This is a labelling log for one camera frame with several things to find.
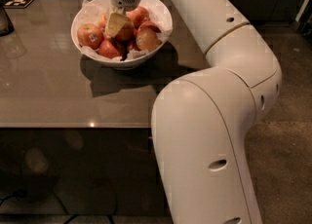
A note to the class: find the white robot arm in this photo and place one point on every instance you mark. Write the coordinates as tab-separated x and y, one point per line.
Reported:
200	120

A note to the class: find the back left red apple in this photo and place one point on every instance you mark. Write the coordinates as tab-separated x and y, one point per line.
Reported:
101	22

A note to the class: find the back right red apple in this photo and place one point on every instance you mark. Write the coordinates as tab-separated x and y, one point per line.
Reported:
138	16

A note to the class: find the left red apple with sticker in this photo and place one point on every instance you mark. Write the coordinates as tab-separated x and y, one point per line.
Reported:
89	35

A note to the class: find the red apple behind right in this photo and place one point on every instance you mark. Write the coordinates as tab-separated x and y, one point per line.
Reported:
150	24

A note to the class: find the right yellow-red apple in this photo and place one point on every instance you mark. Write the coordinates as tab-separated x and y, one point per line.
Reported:
147	39

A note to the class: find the white bowl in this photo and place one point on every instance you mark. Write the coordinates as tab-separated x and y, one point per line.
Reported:
91	11

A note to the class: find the dark object at left edge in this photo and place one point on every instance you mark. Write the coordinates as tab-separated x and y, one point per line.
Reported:
6	26

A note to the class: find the dark glass table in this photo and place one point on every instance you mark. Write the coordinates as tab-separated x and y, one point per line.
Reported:
75	135

